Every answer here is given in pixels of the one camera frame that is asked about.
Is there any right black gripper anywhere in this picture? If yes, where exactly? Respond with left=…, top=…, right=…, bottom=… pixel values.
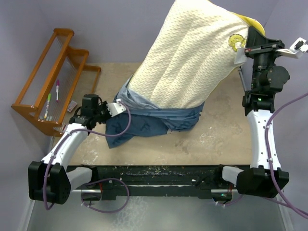
left=247, top=26, right=289, bottom=90

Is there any blue cartoon print pillowcase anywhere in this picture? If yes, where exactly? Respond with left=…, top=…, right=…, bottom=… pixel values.
left=105, top=78, right=204, bottom=149

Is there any white quilted pillow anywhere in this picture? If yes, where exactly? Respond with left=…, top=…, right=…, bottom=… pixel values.
left=126, top=0, right=265, bottom=108

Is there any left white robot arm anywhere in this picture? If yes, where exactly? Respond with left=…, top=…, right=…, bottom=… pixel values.
left=28, top=94, right=111, bottom=210

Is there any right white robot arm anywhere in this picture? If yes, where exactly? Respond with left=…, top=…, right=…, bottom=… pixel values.
left=214, top=26, right=290, bottom=198

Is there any small red white card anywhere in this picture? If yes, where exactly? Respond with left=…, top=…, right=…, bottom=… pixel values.
left=67, top=101, right=77, bottom=112

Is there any pink marker pen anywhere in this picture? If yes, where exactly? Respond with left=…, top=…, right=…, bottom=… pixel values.
left=56, top=79, right=60, bottom=102

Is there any green marker pen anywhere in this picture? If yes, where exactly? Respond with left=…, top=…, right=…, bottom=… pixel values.
left=44, top=93, right=51, bottom=120

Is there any orange wooden rack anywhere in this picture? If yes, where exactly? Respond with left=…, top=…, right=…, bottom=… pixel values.
left=11, top=28, right=102, bottom=137

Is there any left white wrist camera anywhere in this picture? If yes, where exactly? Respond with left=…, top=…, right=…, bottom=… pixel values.
left=107, top=99, right=127, bottom=117

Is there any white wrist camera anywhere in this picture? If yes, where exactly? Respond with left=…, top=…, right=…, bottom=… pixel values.
left=277, top=38, right=308, bottom=59
left=107, top=99, right=127, bottom=117

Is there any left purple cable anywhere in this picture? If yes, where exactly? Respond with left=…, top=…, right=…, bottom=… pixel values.
left=43, top=102, right=132, bottom=210

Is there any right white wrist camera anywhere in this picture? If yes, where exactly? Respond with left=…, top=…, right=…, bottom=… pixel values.
left=277, top=38, right=308, bottom=59

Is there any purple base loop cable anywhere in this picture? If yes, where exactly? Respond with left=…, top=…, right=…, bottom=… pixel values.
left=80, top=178, right=130, bottom=214

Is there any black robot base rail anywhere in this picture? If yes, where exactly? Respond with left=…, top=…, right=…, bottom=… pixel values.
left=75, top=165, right=236, bottom=200

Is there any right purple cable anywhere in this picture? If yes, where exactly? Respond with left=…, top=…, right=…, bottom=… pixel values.
left=264, top=92, right=308, bottom=217

